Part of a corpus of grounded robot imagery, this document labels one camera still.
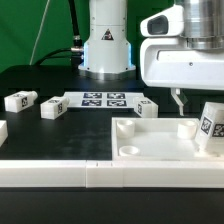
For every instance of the white left fence piece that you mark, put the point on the white left fence piece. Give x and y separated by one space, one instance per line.
3 131

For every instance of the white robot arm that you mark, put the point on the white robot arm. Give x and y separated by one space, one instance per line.
107 53

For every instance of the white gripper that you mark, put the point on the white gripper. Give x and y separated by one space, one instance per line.
167 62

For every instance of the white front fence rail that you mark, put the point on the white front fence rail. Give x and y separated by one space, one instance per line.
97 174

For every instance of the white marker tag sheet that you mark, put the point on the white marker tag sheet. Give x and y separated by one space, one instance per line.
102 99

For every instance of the white square tabletop part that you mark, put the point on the white square tabletop part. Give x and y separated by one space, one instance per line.
159 139

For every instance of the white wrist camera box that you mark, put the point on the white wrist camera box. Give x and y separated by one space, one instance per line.
169 22

